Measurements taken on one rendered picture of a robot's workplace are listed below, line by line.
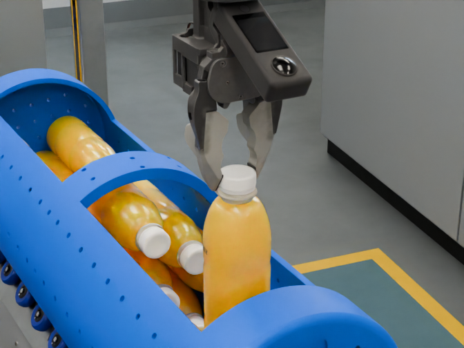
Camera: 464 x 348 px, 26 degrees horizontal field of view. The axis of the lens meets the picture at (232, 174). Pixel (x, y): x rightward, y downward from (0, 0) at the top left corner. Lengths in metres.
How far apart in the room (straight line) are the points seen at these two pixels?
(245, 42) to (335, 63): 3.27
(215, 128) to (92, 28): 1.38
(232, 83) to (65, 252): 0.39
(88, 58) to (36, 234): 1.06
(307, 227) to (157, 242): 2.56
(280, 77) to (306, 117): 3.94
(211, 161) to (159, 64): 4.59
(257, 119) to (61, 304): 0.39
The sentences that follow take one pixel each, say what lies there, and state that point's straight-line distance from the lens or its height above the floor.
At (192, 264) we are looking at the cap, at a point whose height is 1.12.
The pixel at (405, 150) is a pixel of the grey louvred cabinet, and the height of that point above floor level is 0.30.
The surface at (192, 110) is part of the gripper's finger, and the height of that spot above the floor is 1.43.
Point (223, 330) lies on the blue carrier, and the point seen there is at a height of 1.22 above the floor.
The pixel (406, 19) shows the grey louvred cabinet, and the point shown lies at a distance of 3.67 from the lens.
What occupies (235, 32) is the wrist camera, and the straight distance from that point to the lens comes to 0.94.
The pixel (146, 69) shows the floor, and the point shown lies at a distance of 5.52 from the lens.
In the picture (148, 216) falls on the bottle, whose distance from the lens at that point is 1.30.
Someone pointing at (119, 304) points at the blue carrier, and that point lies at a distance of 1.14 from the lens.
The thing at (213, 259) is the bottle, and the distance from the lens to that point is 1.05.
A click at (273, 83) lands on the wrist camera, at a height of 1.48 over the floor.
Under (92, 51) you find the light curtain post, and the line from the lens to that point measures 2.37.
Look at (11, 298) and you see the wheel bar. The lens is 1.66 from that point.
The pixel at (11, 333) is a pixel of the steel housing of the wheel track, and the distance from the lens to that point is 1.65.
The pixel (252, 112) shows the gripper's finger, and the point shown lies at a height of 1.41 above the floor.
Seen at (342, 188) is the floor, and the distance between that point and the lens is 4.13.
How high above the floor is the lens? 1.78
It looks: 25 degrees down
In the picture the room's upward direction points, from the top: straight up
